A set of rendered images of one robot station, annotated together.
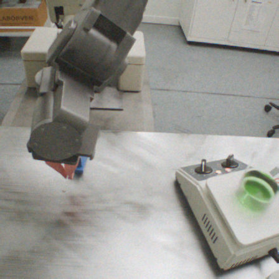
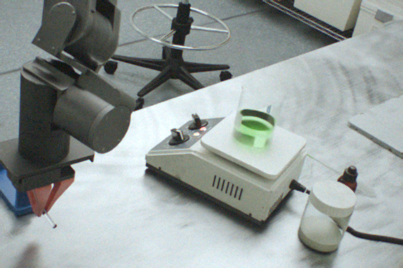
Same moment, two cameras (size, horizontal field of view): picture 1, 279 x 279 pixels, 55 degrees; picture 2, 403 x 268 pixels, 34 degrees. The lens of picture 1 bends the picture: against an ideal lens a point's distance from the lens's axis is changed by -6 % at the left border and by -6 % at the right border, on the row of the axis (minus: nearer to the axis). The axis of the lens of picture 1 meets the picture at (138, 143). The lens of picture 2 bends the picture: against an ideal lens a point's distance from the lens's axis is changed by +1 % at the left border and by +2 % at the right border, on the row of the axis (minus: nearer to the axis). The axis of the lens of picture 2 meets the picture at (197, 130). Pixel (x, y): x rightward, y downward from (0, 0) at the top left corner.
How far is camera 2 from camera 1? 0.51 m
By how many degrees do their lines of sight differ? 36
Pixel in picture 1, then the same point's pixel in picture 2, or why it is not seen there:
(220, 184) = (216, 138)
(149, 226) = (164, 221)
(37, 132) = (102, 122)
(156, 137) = not seen: hidden behind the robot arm
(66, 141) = (119, 126)
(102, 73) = (105, 53)
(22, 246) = not seen: outside the picture
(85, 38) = (94, 21)
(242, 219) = (257, 157)
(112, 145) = not seen: hidden behind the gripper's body
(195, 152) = (141, 134)
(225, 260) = (263, 204)
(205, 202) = (211, 163)
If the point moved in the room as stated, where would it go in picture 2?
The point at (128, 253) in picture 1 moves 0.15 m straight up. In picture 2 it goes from (168, 254) to (188, 159)
